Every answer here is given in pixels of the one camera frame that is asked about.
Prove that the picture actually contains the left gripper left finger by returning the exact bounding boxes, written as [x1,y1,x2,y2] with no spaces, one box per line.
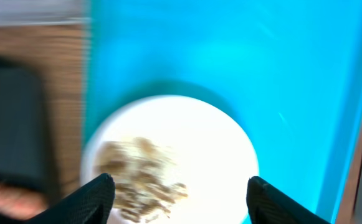
[25,173,115,224]

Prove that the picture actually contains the black rectangular tray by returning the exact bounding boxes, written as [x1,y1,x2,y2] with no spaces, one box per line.
[0,57,61,203]

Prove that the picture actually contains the orange carrot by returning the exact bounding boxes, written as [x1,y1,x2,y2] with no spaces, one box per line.
[0,183,48,220]

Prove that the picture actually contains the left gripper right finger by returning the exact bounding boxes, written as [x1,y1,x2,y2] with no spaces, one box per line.
[246,176,330,224]

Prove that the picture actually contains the teal serving tray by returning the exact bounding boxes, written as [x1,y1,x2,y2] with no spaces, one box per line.
[84,0,362,223]

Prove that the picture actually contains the large white plate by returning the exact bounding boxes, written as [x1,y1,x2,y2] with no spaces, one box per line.
[80,95,259,224]

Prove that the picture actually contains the peanut shell scraps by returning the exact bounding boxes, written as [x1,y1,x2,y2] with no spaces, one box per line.
[95,138,188,223]

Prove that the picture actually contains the clear plastic storage bin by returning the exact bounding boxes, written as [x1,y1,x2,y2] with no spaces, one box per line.
[0,0,90,27]

